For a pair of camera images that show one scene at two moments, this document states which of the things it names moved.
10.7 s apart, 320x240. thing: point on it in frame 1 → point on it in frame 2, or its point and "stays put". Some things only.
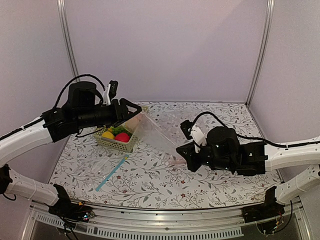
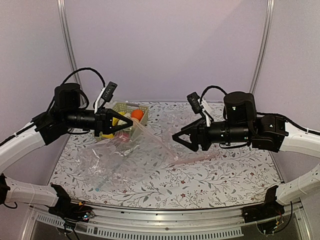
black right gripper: (186, 151) → (197, 127)
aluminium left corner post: (62, 6) stays put
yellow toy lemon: (107, 134) stays put
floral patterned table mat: (153, 175) stays put
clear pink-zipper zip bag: (161, 135) → (115, 164)
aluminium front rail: (198, 223) stays put
